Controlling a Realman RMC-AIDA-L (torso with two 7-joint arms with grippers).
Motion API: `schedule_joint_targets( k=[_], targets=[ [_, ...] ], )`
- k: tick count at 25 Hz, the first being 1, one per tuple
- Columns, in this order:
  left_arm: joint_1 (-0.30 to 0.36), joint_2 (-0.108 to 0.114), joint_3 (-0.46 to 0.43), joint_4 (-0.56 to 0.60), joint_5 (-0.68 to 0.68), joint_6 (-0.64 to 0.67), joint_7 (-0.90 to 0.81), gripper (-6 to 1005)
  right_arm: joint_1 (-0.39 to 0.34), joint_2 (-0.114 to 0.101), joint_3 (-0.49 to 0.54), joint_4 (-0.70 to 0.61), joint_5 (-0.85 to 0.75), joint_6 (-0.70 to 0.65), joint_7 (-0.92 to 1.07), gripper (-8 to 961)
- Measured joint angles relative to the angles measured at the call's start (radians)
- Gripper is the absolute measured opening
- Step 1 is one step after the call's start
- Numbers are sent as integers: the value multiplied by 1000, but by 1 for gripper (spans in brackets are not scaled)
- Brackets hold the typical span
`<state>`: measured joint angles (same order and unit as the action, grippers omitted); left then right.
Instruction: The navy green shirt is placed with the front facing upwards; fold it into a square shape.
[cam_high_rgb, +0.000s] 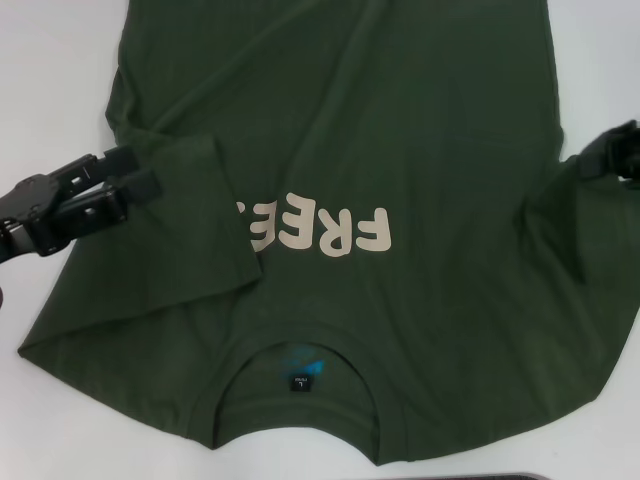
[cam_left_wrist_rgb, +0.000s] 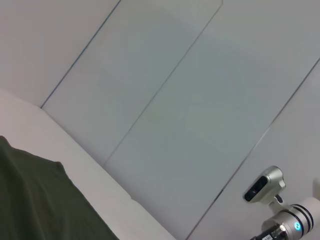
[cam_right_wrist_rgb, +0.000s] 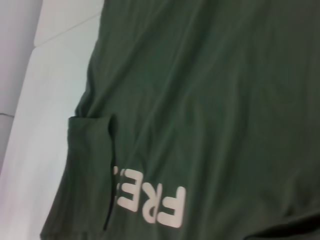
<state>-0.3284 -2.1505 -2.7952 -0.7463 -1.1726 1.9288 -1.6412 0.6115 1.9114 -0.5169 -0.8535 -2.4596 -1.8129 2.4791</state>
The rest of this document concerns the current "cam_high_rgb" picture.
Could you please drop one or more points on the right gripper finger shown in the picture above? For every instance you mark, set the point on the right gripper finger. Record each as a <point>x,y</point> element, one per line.
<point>630,171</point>
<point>620,145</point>

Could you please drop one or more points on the dark green printed t-shirt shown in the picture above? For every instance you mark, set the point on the dark green printed t-shirt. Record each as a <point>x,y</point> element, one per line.
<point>350,100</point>

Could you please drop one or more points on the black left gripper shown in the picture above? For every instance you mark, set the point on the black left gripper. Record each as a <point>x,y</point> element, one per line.
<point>22,210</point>

